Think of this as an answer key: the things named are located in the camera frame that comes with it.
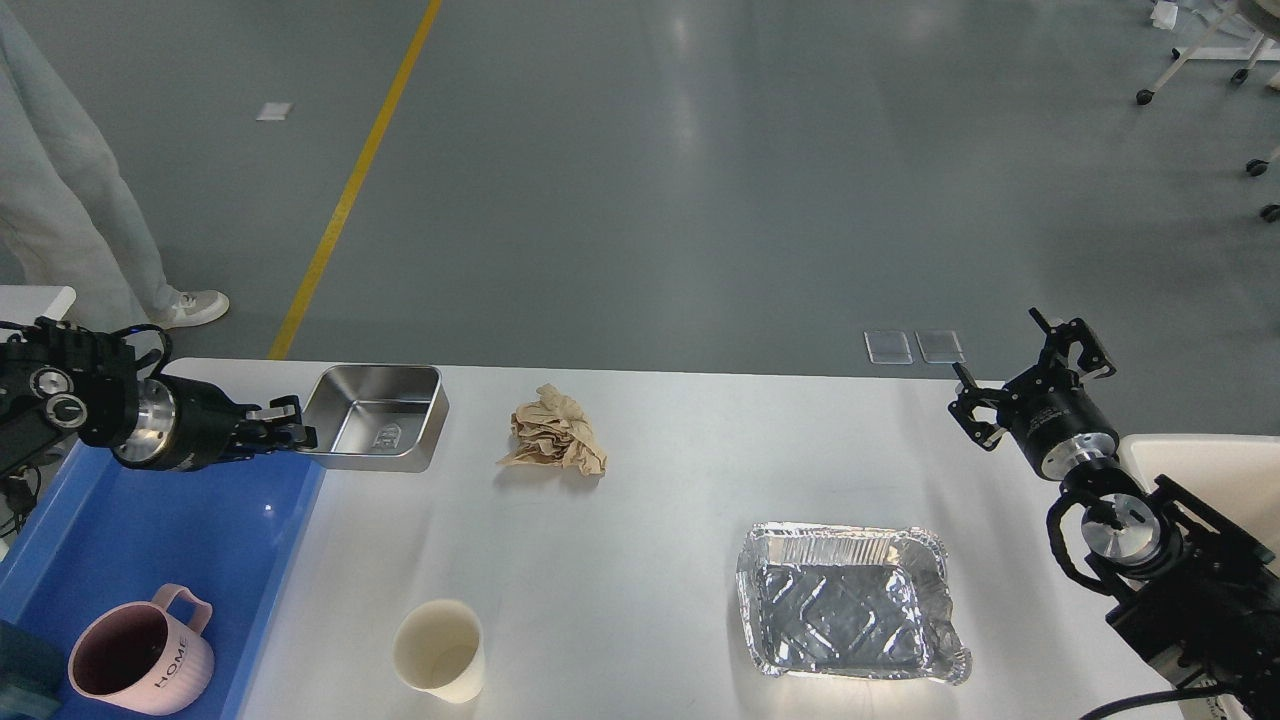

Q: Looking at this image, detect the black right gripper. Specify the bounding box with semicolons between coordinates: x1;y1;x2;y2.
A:
947;307;1121;483

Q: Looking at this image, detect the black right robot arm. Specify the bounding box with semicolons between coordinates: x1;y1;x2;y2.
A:
948;307;1279;719

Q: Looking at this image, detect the aluminium foil tray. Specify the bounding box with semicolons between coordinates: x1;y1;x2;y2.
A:
735;521;973;685

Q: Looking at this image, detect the white side table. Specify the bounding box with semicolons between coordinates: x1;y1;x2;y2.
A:
1;284;77;325

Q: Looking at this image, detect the pink mug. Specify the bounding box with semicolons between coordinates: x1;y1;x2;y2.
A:
67;583;215;716

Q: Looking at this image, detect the crumpled brown paper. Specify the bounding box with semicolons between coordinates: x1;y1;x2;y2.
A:
497;383;608;477

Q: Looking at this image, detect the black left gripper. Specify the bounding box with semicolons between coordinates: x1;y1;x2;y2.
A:
111;375;317;471

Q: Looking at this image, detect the white rolling stand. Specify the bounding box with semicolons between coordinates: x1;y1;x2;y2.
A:
1137;0;1280;223

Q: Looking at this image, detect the cream paper cup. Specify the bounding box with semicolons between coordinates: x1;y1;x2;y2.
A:
392;600;486;705

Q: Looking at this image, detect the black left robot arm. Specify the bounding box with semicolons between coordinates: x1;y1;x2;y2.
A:
1;316;317;477

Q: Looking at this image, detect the white plastic bin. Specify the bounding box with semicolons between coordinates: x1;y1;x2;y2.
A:
1117;433;1280;720

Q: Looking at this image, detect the person in grey trousers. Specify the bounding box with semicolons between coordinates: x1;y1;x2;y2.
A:
1;8;230;331

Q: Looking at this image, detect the blue plastic tray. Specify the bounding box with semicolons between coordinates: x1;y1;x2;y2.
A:
1;445;324;719

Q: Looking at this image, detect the stainless steel square tray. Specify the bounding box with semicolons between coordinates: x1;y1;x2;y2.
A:
302;364;449;474

